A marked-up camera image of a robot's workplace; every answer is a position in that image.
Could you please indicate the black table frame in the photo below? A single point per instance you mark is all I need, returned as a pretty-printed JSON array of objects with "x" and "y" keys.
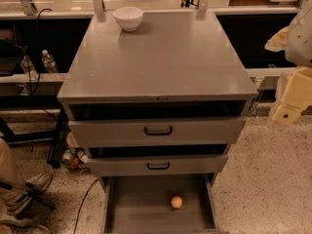
[{"x": 40, "y": 118}]

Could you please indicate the clutter of small items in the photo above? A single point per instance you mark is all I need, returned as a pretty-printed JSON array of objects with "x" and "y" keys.
[{"x": 74, "y": 157}]

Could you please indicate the black tripod stand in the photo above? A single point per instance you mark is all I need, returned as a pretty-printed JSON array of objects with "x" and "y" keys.
[{"x": 34, "y": 195}]

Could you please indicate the grey metal drawer cabinet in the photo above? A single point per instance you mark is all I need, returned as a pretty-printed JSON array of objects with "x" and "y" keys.
[{"x": 176, "y": 65}]

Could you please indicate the orange fruit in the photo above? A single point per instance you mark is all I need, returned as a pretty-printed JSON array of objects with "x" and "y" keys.
[{"x": 176, "y": 202}]

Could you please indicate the clear plastic water bottle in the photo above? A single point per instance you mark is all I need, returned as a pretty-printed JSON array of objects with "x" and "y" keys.
[{"x": 49, "y": 62}]

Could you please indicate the person's leg beige trousers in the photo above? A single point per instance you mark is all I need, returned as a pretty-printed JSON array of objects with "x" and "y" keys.
[{"x": 10, "y": 173}]

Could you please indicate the grey middle drawer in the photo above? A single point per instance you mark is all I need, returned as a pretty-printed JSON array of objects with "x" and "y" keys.
[{"x": 158, "y": 165}]

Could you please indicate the grey open bottom drawer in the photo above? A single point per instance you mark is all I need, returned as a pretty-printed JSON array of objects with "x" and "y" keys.
[{"x": 142, "y": 205}]

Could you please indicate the white ceramic bowl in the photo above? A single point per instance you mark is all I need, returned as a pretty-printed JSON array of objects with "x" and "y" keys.
[{"x": 128, "y": 18}]

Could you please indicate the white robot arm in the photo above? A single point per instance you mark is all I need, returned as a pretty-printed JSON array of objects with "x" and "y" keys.
[{"x": 296, "y": 41}]

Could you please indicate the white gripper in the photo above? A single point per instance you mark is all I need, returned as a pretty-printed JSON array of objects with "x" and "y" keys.
[{"x": 300, "y": 41}]

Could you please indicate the grey sneaker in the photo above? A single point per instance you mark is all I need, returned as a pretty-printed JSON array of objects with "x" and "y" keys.
[{"x": 39, "y": 184}]

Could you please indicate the grey top drawer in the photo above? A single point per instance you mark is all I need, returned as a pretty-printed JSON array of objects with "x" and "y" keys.
[{"x": 157, "y": 132}]

